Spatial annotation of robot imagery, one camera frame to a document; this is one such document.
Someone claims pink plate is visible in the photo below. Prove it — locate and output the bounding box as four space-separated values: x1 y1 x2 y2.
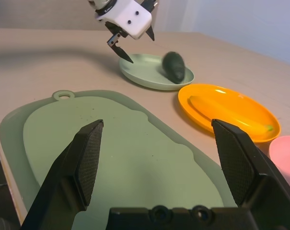
268 135 290 196

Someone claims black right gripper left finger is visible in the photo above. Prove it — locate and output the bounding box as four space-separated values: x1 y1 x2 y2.
20 119 104 230

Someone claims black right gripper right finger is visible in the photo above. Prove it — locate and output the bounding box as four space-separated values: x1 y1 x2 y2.
211 119 290 230

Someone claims mint green plate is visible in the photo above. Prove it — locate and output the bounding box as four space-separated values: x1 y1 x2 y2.
118 53 195 91

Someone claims green cutting board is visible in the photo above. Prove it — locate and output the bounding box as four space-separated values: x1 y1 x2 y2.
0 90 238 230

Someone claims yellow plate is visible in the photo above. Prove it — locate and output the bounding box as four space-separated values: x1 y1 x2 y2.
177 83 281 143

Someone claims dark green toy avocado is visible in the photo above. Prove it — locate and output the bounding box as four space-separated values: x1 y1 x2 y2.
162 51 186 84

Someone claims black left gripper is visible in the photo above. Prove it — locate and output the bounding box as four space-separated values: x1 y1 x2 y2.
104 0 160 64

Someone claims yellow toy banana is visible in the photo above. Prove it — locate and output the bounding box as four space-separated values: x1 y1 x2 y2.
188 95 274 137

